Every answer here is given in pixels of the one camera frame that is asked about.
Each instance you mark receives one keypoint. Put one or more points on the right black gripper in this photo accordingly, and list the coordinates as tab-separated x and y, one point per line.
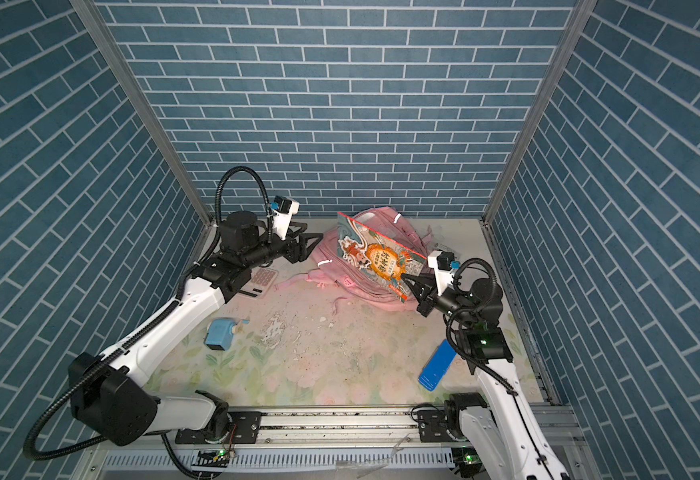
431	297

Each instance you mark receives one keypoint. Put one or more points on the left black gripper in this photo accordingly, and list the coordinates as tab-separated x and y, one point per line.
293	248

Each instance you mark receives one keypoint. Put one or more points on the colourful illustrated book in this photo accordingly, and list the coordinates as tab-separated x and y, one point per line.
381	245

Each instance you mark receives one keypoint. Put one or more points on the pink student backpack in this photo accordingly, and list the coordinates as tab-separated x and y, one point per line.
331	271

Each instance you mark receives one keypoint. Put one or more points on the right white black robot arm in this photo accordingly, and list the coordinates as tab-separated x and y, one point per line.
501	428

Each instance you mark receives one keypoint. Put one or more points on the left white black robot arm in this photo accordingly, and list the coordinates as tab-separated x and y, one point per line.
109	393

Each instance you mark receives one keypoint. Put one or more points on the pink white calculator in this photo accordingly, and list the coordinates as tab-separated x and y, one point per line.
262	279

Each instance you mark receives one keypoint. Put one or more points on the blue pencil case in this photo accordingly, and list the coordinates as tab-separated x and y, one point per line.
437	366

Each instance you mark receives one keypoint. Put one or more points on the blue pencil sharpener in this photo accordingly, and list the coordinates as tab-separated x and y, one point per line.
221	333

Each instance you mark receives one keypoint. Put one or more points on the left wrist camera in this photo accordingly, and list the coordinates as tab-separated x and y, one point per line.
283	209

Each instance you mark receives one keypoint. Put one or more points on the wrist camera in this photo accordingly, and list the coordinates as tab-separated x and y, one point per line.
444	266
283	209

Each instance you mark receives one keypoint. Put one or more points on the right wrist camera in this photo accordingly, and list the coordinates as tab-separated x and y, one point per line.
444	266

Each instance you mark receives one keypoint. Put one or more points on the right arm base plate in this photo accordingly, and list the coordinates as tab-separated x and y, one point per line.
435	426

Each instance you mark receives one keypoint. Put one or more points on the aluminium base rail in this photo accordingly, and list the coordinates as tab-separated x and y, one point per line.
366	440

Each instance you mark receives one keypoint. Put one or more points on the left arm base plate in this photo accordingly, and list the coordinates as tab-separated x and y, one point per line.
237	427

